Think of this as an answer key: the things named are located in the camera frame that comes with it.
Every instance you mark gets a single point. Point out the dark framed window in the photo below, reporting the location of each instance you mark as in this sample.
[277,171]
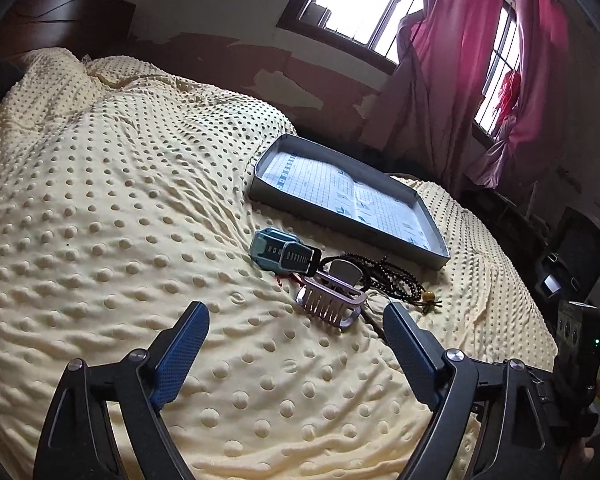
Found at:
[367,30]

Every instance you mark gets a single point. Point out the dark wooden headboard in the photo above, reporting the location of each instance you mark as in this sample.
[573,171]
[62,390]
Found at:
[84,27]

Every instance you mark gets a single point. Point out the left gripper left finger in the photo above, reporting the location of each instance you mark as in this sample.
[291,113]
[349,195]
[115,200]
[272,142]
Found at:
[77,441]

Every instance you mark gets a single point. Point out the cream dotted bed blanket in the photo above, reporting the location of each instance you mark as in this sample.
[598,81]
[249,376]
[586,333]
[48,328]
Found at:
[124,198]

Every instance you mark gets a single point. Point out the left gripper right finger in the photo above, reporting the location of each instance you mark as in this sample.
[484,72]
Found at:
[506,398]

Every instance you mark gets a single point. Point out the pink metal hair clip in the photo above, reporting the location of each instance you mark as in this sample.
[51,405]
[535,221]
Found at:
[334,296]

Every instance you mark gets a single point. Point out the grey shallow tray box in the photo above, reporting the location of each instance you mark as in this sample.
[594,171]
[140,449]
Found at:
[334,190]

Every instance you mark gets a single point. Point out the black office chair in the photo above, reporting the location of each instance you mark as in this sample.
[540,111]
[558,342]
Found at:
[569,266]

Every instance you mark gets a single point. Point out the pink window curtain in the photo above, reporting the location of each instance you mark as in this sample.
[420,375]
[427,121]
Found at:
[426,109]

